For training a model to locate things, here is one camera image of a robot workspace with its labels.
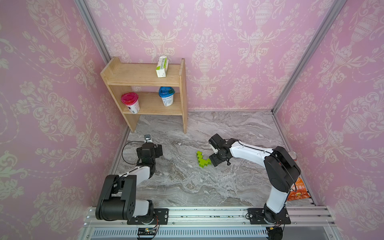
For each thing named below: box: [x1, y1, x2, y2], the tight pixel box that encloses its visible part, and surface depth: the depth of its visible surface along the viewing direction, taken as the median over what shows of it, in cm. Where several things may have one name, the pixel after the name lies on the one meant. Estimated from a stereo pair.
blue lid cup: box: [158, 86, 176, 107], surface depth 91 cm
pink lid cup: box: [121, 92, 140, 114], surface depth 86 cm
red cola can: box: [288, 151, 299, 164], surface depth 85 cm
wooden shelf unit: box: [100, 57, 188, 134], surface depth 85 cm
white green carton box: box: [155, 55, 169, 78], surface depth 79 cm
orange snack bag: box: [287, 177, 311, 202], surface depth 80 cm
